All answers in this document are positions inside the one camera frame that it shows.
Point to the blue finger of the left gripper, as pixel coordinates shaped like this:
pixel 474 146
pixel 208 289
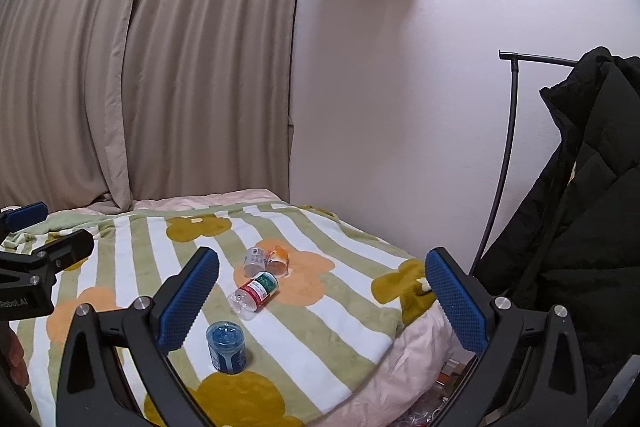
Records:
pixel 15 220

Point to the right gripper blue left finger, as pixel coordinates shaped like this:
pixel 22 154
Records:
pixel 154 326

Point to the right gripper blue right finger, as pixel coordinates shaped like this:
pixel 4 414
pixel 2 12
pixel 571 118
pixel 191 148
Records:
pixel 481 329

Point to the red green label clear cup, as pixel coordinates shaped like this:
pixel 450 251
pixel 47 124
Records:
pixel 248 299

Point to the blue white label clear cup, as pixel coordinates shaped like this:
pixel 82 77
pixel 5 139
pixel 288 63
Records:
pixel 255 262

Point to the person's left hand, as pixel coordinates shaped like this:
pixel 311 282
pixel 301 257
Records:
pixel 12 348

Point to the pink duvet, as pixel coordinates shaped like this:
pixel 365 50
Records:
pixel 410 366

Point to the black jacket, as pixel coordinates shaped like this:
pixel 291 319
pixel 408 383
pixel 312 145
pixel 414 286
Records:
pixel 574 240

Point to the green striped flower blanket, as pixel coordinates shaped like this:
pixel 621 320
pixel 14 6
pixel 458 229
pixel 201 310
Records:
pixel 225 296

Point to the beige curtain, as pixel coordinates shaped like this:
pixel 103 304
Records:
pixel 107 102

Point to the black clothes rack pole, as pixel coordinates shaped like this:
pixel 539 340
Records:
pixel 514 59

